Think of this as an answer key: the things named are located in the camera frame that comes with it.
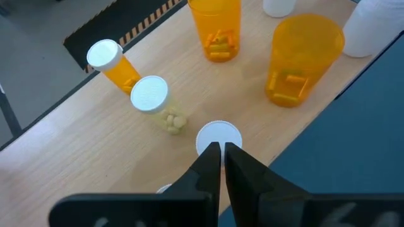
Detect clear bottle white pills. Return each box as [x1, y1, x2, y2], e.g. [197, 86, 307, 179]
[130, 75, 187, 136]

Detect small orange bottle white cap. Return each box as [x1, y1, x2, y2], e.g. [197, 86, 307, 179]
[86, 38, 142, 95]

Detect black hazard-striped floor mat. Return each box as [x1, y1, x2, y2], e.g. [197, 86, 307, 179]
[62, 0, 187, 74]

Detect white plastic bottle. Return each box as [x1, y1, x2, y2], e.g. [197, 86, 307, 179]
[262, 0, 297, 18]
[342, 0, 404, 59]

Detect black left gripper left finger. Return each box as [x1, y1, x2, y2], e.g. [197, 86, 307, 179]
[48, 141, 222, 227]

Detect large orange bottle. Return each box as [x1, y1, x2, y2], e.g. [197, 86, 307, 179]
[187, 0, 242, 63]
[264, 13, 345, 108]

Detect blue table mat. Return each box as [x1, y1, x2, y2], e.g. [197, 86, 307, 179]
[217, 30, 404, 227]

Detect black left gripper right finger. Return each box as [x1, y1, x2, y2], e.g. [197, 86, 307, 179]
[223, 142, 404, 227]

